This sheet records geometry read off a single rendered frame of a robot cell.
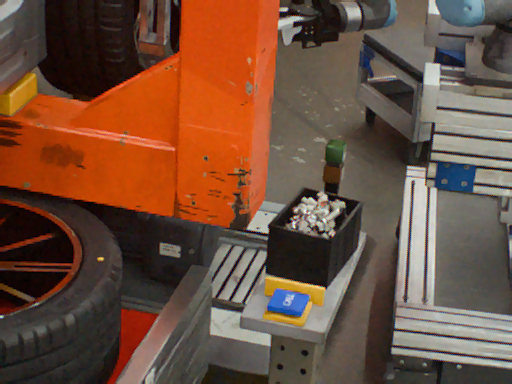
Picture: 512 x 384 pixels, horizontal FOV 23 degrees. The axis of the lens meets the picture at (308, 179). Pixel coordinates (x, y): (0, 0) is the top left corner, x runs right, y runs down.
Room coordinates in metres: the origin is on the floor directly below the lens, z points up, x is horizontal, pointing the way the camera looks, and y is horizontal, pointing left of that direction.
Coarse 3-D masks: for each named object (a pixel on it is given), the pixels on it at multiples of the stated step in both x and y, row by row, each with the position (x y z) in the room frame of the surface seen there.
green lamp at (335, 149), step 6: (330, 144) 2.46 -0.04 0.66; (336, 144) 2.47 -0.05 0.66; (342, 144) 2.47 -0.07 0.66; (330, 150) 2.46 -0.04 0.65; (336, 150) 2.45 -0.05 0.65; (342, 150) 2.45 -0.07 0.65; (330, 156) 2.46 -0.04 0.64; (336, 156) 2.45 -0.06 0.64; (342, 156) 2.45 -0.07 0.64; (330, 162) 2.46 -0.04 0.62; (336, 162) 2.46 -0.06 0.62; (342, 162) 2.46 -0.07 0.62
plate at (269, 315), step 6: (306, 306) 2.13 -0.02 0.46; (270, 312) 2.09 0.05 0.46; (276, 312) 2.09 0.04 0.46; (306, 312) 2.10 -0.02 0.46; (264, 318) 2.08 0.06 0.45; (270, 318) 2.08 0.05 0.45; (276, 318) 2.08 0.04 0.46; (282, 318) 2.08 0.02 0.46; (288, 318) 2.08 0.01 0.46; (294, 318) 2.08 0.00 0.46; (300, 318) 2.08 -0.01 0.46; (294, 324) 2.07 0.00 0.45; (300, 324) 2.07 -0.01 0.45
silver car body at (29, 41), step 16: (0, 0) 2.42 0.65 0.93; (16, 0) 2.46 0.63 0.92; (32, 0) 2.51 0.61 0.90; (0, 16) 2.38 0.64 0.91; (16, 16) 2.44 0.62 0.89; (32, 16) 2.51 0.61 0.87; (0, 32) 2.36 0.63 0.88; (16, 32) 2.44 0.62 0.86; (32, 32) 2.51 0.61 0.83; (0, 48) 2.35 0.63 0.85; (16, 48) 2.43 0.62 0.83; (32, 48) 2.51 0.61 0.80; (0, 64) 2.37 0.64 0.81; (16, 64) 2.44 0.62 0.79; (32, 64) 2.51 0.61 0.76; (0, 80) 2.36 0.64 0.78; (16, 80) 2.43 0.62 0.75
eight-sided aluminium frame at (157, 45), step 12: (144, 0) 2.70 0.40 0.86; (168, 0) 2.71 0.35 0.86; (144, 12) 2.70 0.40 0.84; (168, 12) 2.72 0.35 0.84; (144, 24) 2.70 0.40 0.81; (168, 24) 2.72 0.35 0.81; (144, 36) 2.70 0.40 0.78; (156, 36) 2.71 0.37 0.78; (168, 36) 2.72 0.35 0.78; (144, 48) 2.70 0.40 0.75; (156, 48) 2.69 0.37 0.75; (168, 48) 2.71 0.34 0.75; (144, 60) 2.73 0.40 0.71; (156, 60) 2.71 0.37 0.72
